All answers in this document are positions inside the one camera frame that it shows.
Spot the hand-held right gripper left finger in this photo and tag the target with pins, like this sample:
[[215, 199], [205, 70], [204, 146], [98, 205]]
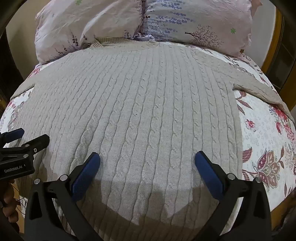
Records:
[[84, 172]]

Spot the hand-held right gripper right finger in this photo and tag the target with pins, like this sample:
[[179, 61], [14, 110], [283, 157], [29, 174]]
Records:
[[207, 171]]

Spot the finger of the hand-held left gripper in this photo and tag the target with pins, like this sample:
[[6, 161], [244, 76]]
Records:
[[13, 135], [34, 142]]

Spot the person's left hand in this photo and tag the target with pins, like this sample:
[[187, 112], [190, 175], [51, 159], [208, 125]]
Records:
[[10, 197]]

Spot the floral bed sheet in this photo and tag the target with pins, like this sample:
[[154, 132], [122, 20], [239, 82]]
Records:
[[261, 143]]

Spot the floral pillow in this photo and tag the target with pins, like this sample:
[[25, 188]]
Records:
[[87, 25], [196, 23]]

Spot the wooden bed frame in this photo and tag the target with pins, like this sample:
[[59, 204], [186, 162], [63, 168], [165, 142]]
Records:
[[274, 37]]

